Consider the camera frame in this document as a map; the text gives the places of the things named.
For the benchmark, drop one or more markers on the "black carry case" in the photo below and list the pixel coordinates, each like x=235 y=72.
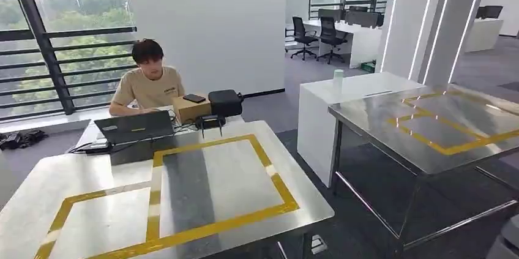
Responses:
x=225 y=103

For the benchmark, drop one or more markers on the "small black device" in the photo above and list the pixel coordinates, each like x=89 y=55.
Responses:
x=210 y=121

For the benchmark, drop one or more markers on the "black smartphone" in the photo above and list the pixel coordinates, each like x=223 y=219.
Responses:
x=194 y=98

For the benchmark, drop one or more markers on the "steel bench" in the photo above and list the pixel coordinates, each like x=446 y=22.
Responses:
x=239 y=176
x=381 y=127

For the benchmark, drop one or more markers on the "cardboard box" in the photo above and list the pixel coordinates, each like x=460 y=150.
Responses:
x=190 y=112

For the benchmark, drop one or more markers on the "pale green cup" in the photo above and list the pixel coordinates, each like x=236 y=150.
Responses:
x=338 y=79

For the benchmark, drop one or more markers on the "black office chair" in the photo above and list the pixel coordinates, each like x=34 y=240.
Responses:
x=301 y=32
x=329 y=34

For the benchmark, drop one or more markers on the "person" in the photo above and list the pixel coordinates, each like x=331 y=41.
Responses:
x=150 y=87

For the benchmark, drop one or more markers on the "green crate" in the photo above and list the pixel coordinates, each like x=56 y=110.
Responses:
x=368 y=67

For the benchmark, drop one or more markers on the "long white office desk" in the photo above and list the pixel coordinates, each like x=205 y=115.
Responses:
x=361 y=44

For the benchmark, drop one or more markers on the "dark grey laptop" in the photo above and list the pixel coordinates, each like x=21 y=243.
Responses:
x=136 y=127

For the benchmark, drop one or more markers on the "grey desk partition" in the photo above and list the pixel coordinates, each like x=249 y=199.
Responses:
x=361 y=18

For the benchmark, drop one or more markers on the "metal floor socket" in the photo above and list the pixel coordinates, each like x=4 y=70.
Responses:
x=318 y=245

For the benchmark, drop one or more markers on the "black window railing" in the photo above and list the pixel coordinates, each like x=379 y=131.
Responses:
x=40 y=38

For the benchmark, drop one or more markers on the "black bag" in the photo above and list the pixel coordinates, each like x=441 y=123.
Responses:
x=20 y=139

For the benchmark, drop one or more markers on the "black monitor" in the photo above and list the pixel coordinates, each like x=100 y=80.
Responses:
x=491 y=11

